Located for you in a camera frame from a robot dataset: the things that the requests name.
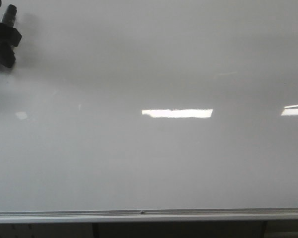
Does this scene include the white whiteboard with aluminium frame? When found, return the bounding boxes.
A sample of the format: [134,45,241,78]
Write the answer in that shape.
[0,0,298,223]

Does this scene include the grey perforated panel under board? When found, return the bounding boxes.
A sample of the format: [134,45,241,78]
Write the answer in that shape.
[0,223,94,238]

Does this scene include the black whiteboard marker with tape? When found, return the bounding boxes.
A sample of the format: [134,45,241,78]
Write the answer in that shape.
[1,4,17,27]

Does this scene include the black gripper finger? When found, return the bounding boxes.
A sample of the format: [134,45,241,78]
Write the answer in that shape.
[0,16,22,47]
[0,41,16,68]

